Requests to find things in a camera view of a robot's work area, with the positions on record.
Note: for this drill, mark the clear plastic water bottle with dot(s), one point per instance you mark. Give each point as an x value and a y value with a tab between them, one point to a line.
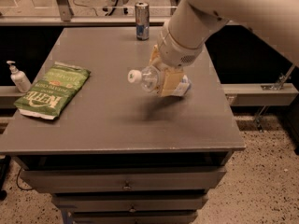
148	78

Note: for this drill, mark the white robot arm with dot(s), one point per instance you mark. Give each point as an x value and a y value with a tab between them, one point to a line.
183	36

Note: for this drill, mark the grey top drawer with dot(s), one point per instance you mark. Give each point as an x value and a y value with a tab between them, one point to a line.
85	181

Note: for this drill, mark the green Kettle chips bag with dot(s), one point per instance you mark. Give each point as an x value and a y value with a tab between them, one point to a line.
51	94

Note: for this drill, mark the silver blue drink can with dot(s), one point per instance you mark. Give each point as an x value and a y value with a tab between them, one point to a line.
142	20

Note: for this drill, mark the grey drawer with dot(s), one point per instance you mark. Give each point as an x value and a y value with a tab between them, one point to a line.
85	181
131	202
147	217

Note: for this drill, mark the grey bottom drawer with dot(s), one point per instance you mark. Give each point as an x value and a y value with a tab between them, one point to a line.
147	217

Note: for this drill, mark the metal railing post left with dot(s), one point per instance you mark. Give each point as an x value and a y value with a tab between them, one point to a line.
65	10

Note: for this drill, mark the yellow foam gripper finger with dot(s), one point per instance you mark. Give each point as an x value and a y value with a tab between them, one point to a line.
169	79
155	59

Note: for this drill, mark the grey middle drawer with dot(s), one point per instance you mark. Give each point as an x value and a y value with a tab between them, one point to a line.
131	202

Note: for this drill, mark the white pump dispenser bottle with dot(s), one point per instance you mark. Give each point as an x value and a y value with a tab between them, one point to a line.
19	78

